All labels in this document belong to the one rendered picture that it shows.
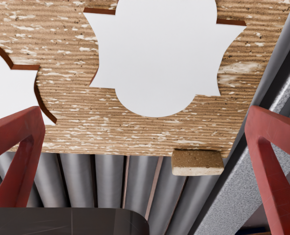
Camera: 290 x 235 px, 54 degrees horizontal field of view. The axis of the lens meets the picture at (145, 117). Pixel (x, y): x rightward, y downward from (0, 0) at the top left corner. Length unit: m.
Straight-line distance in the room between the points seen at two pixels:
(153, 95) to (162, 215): 0.32
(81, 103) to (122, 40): 0.09
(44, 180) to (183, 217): 0.26
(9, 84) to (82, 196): 0.27
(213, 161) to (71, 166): 0.20
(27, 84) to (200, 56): 0.15
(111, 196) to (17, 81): 0.27
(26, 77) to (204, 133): 0.19
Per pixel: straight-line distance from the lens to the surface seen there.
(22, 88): 0.28
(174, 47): 0.23
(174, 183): 0.44
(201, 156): 0.34
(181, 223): 0.59
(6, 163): 0.45
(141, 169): 0.41
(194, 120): 0.30
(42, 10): 0.24
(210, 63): 0.24
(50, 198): 0.52
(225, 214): 0.56
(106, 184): 0.45
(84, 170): 0.43
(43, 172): 0.45
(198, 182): 0.45
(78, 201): 0.51
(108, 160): 0.39
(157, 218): 0.56
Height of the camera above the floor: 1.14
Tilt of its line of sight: 43 degrees down
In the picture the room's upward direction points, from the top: 179 degrees counter-clockwise
